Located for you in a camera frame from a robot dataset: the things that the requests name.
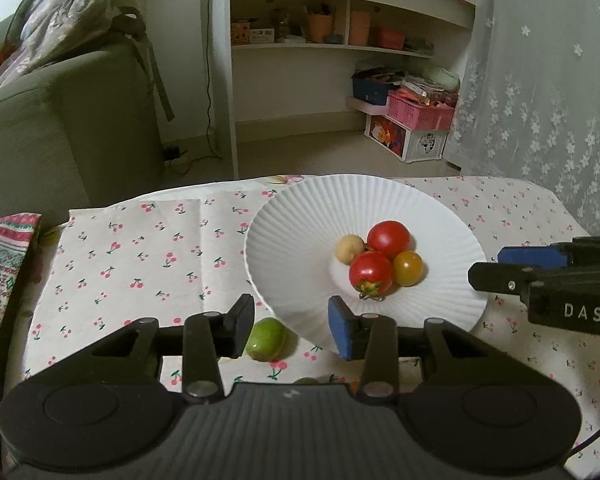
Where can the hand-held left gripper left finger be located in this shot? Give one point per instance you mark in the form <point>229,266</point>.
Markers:
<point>243,327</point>

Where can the small green fruit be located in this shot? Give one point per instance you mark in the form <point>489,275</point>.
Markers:
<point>265,338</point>
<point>307,381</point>

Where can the cherry print tablecloth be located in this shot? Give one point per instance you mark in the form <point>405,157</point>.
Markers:
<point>130,270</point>

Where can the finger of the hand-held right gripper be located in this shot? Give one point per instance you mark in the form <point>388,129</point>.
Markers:
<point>495,277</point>
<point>530,256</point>

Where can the patterned striped cushion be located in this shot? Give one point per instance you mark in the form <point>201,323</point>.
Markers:
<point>0,270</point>

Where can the pale green bundle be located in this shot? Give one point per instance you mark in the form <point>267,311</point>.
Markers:
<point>442,76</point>

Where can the white bookshelf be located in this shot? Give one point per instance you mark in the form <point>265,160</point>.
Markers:
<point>222,85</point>

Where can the small white box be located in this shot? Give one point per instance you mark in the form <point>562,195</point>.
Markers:
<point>262,36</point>

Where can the pink plastic basket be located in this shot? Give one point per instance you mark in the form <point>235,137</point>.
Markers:
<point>420,112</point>

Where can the grey sofa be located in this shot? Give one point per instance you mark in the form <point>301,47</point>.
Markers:
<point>70,125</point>

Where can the red cherry tomato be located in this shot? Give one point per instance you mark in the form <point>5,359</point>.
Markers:
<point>388,239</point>
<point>371,272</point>

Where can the yellow cherry tomato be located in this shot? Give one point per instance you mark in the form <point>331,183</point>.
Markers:
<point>409,267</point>

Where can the grey floral backpack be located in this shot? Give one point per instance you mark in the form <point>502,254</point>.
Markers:
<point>55,15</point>

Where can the blue storage bin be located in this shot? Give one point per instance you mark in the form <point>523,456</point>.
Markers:
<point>372,91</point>

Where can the white storage box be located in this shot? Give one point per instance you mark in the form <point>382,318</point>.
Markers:
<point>405,140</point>

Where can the glass jar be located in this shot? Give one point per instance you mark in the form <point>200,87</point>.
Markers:
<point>283,25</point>

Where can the white ribbed plate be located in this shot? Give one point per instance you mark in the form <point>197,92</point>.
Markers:
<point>290,240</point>

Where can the red storage box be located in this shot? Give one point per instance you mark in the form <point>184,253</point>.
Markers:
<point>390,38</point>

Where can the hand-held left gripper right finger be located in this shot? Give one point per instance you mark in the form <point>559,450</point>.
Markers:
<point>340,330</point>

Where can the white floral curtain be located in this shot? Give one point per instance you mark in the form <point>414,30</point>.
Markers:
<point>540,85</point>

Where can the small wooden box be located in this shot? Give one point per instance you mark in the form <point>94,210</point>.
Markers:
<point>241,32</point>

